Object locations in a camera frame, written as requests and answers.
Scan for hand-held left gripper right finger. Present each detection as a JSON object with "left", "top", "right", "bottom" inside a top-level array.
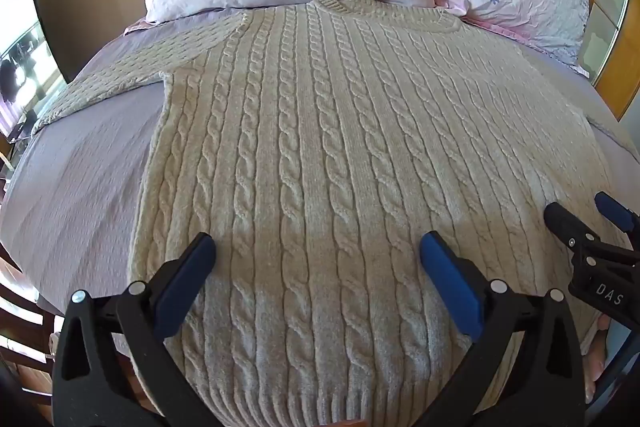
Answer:
[{"left": 415, "top": 231, "right": 586, "bottom": 427}]

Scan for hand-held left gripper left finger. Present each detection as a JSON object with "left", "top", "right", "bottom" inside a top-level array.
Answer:
[{"left": 52, "top": 232, "right": 221, "bottom": 427}]

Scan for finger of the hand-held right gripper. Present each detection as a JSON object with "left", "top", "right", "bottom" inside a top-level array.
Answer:
[
  {"left": 544, "top": 202, "right": 602, "bottom": 255},
  {"left": 594, "top": 191, "right": 640, "bottom": 253}
]

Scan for beige cable-knit sweater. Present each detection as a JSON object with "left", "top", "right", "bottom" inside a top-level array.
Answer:
[{"left": 32, "top": 0, "right": 632, "bottom": 427}]

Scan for person's right hand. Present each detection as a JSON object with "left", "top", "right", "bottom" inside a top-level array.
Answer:
[{"left": 583, "top": 313, "right": 612, "bottom": 404}]

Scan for lilac bed sheet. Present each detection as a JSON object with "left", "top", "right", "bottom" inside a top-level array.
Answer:
[{"left": 4, "top": 18, "right": 640, "bottom": 323}]

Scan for dark wooden slatted chair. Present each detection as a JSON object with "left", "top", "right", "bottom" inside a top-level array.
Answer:
[{"left": 0, "top": 244, "right": 68, "bottom": 410}]

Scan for window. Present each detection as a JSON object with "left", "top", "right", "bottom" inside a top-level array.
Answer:
[{"left": 0, "top": 0, "right": 68, "bottom": 135}]

